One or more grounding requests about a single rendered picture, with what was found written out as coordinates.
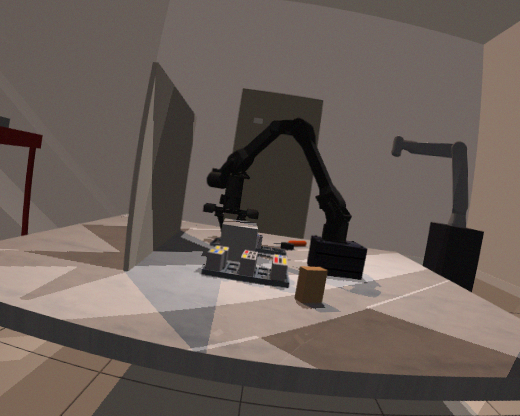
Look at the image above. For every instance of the brown rectangular block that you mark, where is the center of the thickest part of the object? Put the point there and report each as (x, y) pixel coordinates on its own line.
(310, 284)

